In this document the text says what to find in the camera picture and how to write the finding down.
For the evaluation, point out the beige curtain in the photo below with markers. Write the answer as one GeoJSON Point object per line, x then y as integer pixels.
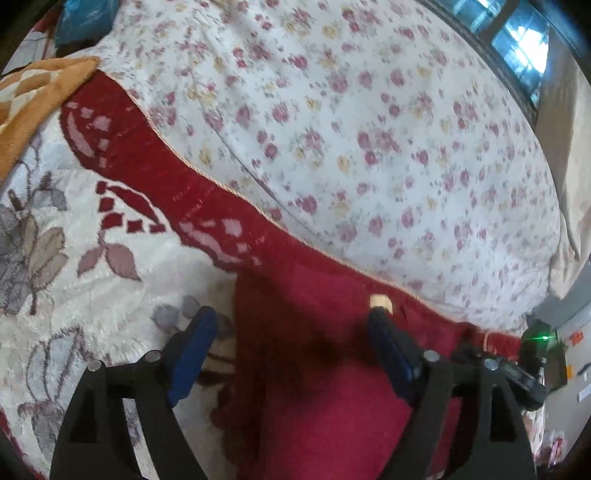
{"type": "Point", "coordinates": [565, 161]}

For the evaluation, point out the floral bed sheet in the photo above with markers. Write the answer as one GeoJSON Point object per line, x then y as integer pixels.
{"type": "Point", "coordinates": [39, 41]}

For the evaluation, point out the orange plush blanket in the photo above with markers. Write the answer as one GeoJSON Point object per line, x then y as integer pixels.
{"type": "Point", "coordinates": [32, 115]}

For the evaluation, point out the window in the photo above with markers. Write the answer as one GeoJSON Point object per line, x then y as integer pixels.
{"type": "Point", "coordinates": [517, 41]}

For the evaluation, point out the dark red fleece garment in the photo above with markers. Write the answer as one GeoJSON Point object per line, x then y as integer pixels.
{"type": "Point", "coordinates": [314, 392]}

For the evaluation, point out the white cabinet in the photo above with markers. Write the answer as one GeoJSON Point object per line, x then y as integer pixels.
{"type": "Point", "coordinates": [577, 360]}

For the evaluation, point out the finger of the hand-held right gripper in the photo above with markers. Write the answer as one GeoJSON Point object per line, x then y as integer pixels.
{"type": "Point", "coordinates": [528, 390]}

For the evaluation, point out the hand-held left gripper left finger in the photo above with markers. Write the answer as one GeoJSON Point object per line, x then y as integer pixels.
{"type": "Point", "coordinates": [191, 355]}

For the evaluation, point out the white and red plush blanket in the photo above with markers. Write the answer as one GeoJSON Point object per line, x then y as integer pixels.
{"type": "Point", "coordinates": [92, 230]}

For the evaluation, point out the white floral quilt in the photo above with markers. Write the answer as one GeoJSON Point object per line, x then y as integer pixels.
{"type": "Point", "coordinates": [346, 115]}

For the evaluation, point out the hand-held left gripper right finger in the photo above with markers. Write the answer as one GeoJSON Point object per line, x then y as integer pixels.
{"type": "Point", "coordinates": [392, 350]}

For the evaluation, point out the blue plastic bag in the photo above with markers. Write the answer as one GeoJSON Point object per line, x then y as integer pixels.
{"type": "Point", "coordinates": [85, 18]}

